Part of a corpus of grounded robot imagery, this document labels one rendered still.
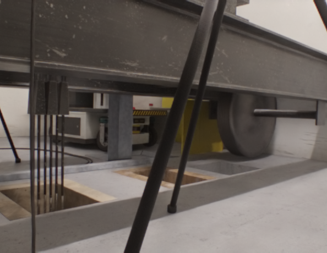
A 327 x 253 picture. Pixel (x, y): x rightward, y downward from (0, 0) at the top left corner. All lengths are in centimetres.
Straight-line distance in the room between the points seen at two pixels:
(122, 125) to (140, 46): 119
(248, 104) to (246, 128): 16
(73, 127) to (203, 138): 101
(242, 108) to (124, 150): 81
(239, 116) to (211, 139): 53
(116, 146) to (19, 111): 179
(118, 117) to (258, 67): 99
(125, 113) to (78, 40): 129
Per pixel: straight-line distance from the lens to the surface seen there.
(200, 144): 248
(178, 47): 103
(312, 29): 269
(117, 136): 204
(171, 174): 173
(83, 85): 171
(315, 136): 254
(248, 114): 217
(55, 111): 120
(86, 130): 247
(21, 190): 142
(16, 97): 363
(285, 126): 262
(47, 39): 78
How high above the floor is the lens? 33
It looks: 3 degrees down
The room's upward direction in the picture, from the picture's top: 2 degrees clockwise
